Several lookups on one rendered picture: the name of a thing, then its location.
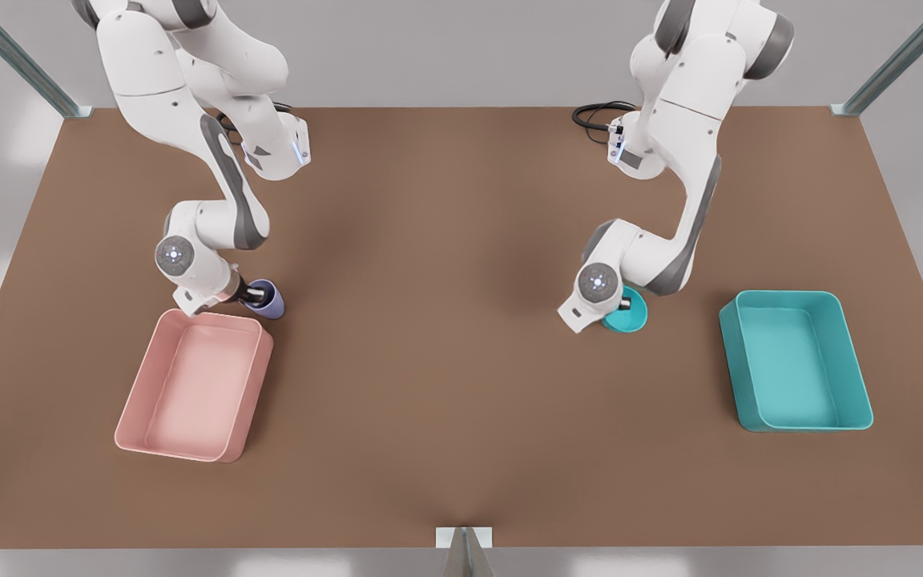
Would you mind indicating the teal bowl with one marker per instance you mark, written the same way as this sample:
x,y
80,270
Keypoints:
x,y
630,318

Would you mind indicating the purple cup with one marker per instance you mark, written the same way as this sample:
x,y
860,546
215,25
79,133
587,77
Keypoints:
x,y
271,302

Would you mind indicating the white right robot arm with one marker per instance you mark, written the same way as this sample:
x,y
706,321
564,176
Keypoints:
x,y
189,96

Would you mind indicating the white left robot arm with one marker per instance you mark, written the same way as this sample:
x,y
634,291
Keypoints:
x,y
686,112

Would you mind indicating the pink rectangular box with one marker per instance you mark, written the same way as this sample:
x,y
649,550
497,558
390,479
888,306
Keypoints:
x,y
197,385

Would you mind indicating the teal rectangular box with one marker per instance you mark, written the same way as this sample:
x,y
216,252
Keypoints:
x,y
794,361

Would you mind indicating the silver frame post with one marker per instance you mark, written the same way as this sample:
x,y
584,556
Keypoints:
x,y
898,60
464,551
17,56

